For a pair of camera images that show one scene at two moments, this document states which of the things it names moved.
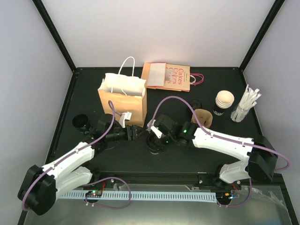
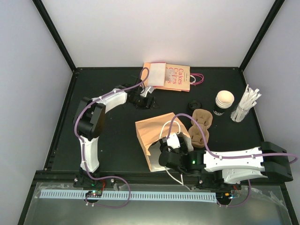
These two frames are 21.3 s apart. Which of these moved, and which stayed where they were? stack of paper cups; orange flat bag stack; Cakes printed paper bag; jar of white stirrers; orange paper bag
Moved: orange paper bag
Stayed: jar of white stirrers; Cakes printed paper bag; orange flat bag stack; stack of paper cups
